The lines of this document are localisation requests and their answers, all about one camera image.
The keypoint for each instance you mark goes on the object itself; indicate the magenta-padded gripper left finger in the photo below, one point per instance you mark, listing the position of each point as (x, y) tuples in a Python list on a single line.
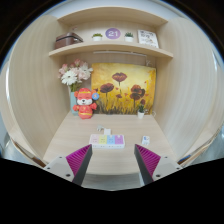
[(79, 160)]

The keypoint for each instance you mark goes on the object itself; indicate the pale blue vase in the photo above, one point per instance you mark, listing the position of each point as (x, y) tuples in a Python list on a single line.
[(72, 101)]

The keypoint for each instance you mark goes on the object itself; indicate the white power plug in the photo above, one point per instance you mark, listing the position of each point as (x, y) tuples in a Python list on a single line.
[(100, 128)]

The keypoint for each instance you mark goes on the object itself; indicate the pink and white flower bouquet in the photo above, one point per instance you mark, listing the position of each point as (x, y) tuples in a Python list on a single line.
[(73, 73)]

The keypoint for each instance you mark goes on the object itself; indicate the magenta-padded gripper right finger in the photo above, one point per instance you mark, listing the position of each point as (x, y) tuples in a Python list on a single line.
[(146, 160)]

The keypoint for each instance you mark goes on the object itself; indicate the red plush mouse toy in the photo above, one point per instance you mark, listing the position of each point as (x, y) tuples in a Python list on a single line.
[(85, 106)]

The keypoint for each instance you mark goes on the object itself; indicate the yellow poppy flower painting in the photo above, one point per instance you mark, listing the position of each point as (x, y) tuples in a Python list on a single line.
[(126, 86)]

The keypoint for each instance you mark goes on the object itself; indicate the white light bar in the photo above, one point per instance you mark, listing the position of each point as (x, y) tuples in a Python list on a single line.
[(120, 53)]

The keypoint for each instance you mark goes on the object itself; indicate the small plant in white pot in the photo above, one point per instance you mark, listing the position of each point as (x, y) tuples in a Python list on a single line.
[(141, 115)]

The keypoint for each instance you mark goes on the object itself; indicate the small white charger block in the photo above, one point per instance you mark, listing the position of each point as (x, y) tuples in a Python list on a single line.
[(145, 140)]

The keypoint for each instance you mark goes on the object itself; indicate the wooden shelf with items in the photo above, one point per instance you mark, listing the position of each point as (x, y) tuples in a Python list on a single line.
[(110, 46)]

